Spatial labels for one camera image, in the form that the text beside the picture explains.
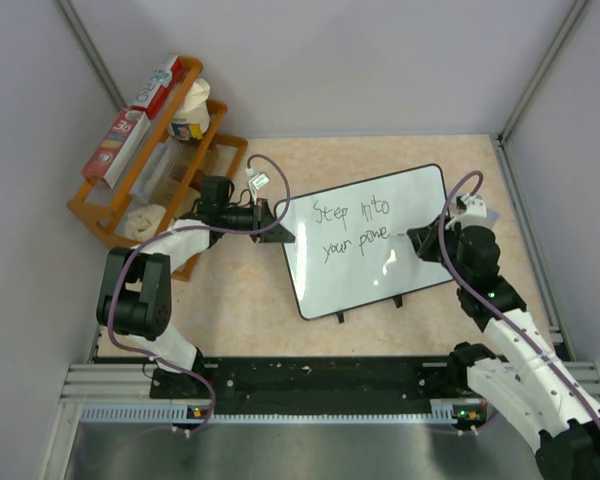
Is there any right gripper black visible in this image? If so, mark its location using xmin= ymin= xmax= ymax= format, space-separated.
xmin=409 ymin=214 xmax=469 ymax=286

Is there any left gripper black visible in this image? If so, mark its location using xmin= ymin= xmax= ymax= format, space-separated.
xmin=221 ymin=198 xmax=294 ymax=244

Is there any white whiteboard black frame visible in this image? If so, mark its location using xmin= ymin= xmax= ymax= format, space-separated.
xmin=275 ymin=164 xmax=451 ymax=320

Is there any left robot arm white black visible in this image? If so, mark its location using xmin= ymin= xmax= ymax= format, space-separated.
xmin=96 ymin=172 xmax=295 ymax=397

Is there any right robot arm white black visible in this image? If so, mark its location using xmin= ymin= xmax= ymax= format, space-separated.
xmin=406 ymin=219 xmax=600 ymax=479

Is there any grey whiteboard eraser block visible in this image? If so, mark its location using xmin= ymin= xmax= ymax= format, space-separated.
xmin=487 ymin=208 xmax=500 ymax=225

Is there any clear box of brown items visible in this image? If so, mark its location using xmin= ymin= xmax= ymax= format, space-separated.
xmin=130 ymin=137 xmax=219 ymax=219

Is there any orange wooden rack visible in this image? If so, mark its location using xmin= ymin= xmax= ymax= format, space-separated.
xmin=65 ymin=55 xmax=249 ymax=283

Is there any red white wrap box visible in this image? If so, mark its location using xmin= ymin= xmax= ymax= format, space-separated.
xmin=81 ymin=108 xmax=150 ymax=188

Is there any red white foil box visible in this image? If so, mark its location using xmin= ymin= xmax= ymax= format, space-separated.
xmin=129 ymin=55 xmax=184 ymax=119

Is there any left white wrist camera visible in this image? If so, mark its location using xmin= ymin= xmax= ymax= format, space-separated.
xmin=245 ymin=168 xmax=270 ymax=195

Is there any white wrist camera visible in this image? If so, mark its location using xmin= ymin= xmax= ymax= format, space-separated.
xmin=445 ymin=193 xmax=492 ymax=231
xmin=245 ymin=168 xmax=270 ymax=195

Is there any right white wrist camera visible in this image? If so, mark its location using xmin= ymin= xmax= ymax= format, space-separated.
xmin=445 ymin=193 xmax=492 ymax=231

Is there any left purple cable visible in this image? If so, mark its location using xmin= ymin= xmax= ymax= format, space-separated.
xmin=105 ymin=153 xmax=289 ymax=434

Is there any purple cable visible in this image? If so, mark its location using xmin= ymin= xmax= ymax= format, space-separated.
xmin=437 ymin=169 xmax=600 ymax=480
xmin=105 ymin=153 xmax=289 ymax=434

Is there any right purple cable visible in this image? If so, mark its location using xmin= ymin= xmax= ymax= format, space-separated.
xmin=437 ymin=169 xmax=600 ymax=480

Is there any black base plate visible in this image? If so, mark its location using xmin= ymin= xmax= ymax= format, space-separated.
xmin=149 ymin=356 xmax=485 ymax=414

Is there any grey slotted cable duct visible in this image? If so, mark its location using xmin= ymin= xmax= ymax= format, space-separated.
xmin=80 ymin=399 xmax=486 ymax=425

